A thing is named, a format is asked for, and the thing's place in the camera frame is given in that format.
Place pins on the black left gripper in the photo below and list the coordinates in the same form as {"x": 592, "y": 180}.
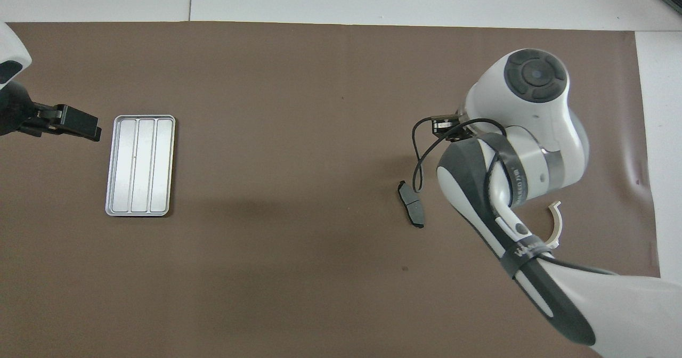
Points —
{"x": 16, "y": 107}

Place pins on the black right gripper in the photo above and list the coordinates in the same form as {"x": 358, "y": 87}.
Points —
{"x": 459, "y": 124}

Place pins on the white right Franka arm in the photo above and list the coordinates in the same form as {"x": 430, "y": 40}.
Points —
{"x": 533, "y": 113}

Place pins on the dark grey brake pad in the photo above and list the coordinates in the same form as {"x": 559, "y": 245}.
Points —
{"x": 411, "y": 203}

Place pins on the white curved plastic bracket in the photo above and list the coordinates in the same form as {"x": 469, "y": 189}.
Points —
{"x": 558, "y": 219}

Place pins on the brown paper mat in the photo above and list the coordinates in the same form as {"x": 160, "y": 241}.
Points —
{"x": 266, "y": 70}

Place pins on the silver metal tray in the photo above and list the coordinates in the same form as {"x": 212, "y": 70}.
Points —
{"x": 139, "y": 161}

